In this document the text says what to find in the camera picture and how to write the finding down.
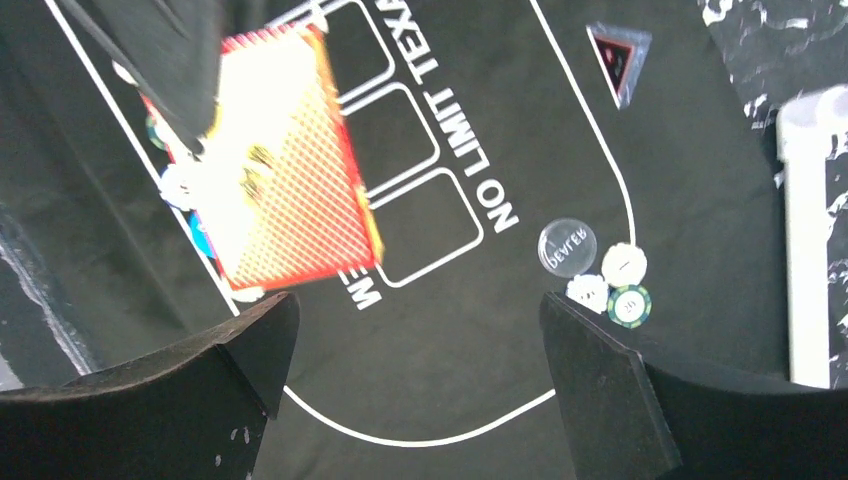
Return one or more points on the white grey poker chip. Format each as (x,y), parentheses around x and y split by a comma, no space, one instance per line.
(624,264)
(247,295)

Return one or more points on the blue small blind button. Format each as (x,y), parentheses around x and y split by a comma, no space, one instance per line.
(199,237)

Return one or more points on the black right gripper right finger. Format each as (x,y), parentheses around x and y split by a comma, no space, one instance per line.
(635,409)

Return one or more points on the clear dealer button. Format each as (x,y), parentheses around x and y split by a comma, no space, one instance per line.
(567,247)

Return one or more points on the red playing card box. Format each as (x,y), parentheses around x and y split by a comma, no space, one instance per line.
(277,186)

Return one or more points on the green poker chip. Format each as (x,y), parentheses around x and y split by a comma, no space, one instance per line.
(151,128)
(629,306)

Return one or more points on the white blue poker chip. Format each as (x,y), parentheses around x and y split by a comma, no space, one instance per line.
(591,291)
(174,187)

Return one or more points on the white pvc pipe frame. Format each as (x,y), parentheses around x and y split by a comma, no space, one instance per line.
(805,128)

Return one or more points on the black poker table mat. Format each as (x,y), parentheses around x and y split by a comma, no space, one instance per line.
(438,378)

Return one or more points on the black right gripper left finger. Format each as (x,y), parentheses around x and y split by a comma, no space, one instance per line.
(196,409)

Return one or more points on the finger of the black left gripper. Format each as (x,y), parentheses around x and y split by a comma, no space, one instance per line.
(170,48)

